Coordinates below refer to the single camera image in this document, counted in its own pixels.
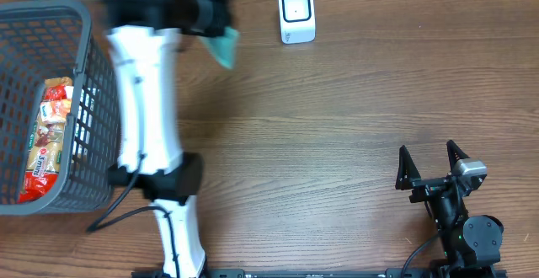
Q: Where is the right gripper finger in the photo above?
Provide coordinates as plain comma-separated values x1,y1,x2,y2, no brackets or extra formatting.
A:
446,140,468,171
395,145,421,190

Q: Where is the teal wet wipes pack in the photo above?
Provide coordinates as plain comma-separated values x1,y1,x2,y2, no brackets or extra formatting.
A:
199,27,240,70

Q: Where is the orange spaghetti packet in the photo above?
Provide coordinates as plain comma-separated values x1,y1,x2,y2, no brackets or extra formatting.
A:
18,77,74,204

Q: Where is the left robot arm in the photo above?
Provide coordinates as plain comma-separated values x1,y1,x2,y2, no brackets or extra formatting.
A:
103,0,239,278

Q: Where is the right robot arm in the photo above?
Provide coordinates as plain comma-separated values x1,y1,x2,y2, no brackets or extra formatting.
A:
395,140,507,278

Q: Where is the white barcode scanner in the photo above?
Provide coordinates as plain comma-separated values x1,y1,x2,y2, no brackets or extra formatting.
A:
278,0,316,45

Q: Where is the grey plastic mesh basket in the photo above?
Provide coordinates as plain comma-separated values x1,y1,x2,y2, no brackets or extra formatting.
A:
1,0,120,216

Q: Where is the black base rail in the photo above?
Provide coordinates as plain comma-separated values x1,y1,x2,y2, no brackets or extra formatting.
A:
131,267,509,278

